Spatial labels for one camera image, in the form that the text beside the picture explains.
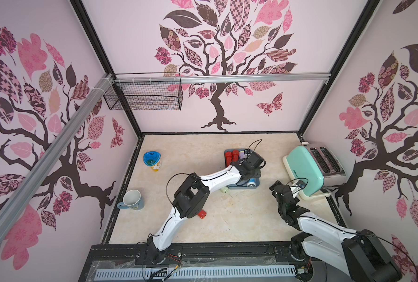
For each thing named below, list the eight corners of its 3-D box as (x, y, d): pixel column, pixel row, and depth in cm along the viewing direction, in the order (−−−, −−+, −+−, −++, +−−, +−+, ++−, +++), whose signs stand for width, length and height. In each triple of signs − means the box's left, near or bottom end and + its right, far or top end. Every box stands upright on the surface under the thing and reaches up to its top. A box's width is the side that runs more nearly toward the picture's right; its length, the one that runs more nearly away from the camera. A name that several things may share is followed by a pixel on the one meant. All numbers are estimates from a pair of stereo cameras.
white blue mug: (125, 213, 87) (116, 205, 79) (130, 198, 92) (122, 189, 84) (145, 213, 87) (138, 205, 79) (149, 198, 92) (143, 189, 84)
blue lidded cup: (147, 173, 102) (141, 163, 94) (150, 162, 107) (145, 151, 99) (161, 173, 102) (156, 162, 94) (163, 162, 107) (159, 151, 99)
